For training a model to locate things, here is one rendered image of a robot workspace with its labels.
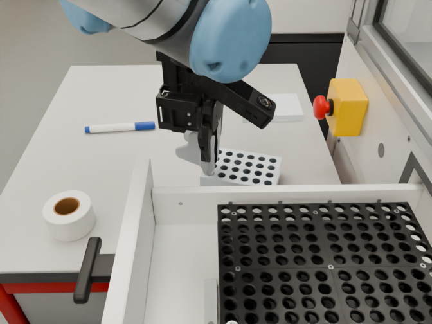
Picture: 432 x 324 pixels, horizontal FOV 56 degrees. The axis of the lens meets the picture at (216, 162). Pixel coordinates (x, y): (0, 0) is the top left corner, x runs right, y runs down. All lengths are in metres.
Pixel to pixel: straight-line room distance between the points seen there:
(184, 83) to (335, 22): 0.67
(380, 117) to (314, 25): 0.56
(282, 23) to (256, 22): 0.81
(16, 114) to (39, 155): 1.68
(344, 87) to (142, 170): 0.37
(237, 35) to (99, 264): 0.25
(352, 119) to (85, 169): 0.47
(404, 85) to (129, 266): 0.39
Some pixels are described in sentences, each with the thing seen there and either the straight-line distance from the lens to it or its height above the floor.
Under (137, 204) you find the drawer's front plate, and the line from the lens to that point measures 0.44.
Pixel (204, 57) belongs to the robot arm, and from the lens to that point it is 0.31.
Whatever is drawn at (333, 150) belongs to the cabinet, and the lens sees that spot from 0.89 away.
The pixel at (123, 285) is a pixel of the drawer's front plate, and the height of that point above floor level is 0.93.
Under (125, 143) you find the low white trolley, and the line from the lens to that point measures 0.81.
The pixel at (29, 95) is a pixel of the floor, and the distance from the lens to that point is 2.65.
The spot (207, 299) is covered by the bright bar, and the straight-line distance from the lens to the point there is 0.46.
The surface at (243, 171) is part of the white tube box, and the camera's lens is 0.68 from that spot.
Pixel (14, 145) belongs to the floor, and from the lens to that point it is 2.26.
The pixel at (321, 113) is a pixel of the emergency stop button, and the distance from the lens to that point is 0.68.
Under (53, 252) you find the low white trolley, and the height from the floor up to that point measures 0.76.
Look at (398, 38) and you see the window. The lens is 0.64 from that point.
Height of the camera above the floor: 1.24
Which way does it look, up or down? 40 degrees down
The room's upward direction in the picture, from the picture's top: straight up
